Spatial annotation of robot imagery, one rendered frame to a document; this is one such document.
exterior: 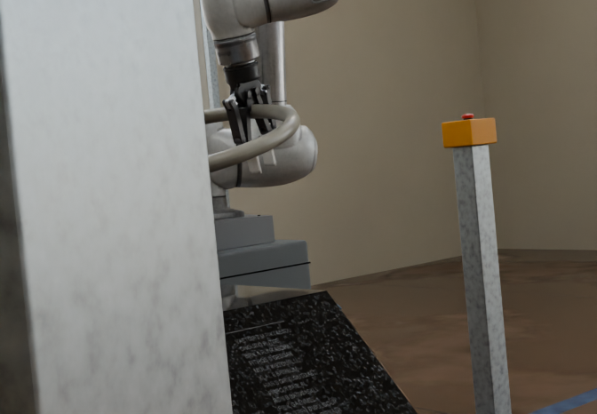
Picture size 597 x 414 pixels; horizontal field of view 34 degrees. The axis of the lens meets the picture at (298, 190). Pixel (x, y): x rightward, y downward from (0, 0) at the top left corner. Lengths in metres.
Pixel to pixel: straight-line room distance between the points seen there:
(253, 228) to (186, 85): 1.95
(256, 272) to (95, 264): 1.97
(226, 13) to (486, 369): 1.57
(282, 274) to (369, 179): 5.86
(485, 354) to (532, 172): 6.10
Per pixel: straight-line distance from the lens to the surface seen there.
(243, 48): 2.05
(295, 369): 1.38
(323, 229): 7.98
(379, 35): 8.58
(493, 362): 3.15
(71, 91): 0.48
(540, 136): 9.08
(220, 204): 2.54
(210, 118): 2.15
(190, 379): 0.57
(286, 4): 2.04
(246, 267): 2.43
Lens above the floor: 1.01
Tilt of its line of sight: 2 degrees down
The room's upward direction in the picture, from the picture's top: 5 degrees counter-clockwise
